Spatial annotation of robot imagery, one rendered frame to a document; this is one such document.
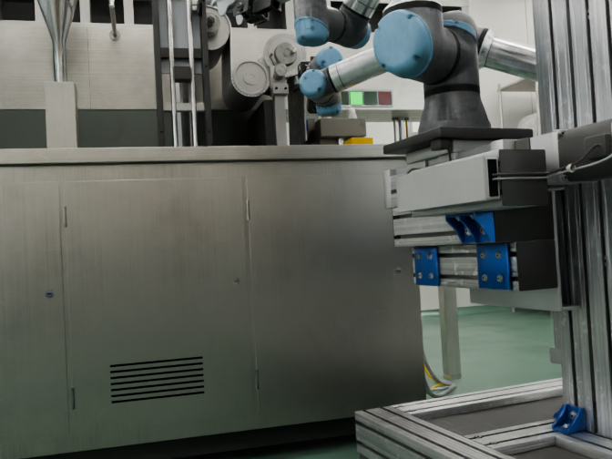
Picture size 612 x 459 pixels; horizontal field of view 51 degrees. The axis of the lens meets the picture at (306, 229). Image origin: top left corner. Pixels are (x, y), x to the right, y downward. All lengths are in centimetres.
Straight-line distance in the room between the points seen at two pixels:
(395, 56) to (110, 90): 142
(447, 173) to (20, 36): 181
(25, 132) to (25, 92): 14
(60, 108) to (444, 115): 129
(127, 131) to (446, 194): 157
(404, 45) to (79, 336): 112
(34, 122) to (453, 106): 158
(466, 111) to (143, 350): 105
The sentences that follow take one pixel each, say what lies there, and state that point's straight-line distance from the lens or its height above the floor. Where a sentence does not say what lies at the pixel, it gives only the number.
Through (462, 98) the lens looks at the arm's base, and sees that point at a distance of 137.
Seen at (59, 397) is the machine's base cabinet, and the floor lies 25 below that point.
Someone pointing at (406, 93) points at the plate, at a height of 121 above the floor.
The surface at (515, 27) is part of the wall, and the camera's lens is 596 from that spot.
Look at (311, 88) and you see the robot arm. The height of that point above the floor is 103.
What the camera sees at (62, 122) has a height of 104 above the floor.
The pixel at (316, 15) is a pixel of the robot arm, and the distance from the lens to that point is 149.
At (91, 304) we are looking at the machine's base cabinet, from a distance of 182.
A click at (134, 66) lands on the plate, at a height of 130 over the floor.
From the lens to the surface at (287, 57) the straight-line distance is 221.
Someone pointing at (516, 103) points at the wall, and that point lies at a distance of 578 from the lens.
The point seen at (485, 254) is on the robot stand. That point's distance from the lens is 128.
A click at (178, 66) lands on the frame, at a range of 203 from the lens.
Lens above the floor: 60
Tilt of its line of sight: 2 degrees up
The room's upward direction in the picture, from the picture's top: 3 degrees counter-clockwise
